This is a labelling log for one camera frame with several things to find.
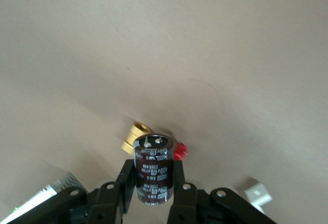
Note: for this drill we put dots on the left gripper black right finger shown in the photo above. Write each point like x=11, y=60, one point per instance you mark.
x=189, y=203

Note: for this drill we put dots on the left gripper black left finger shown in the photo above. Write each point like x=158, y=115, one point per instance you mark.
x=107, y=203

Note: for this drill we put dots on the grey perforated metal box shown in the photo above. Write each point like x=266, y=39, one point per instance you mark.
x=64, y=183

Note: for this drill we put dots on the white curved plastic bracket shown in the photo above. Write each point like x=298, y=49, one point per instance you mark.
x=256, y=193

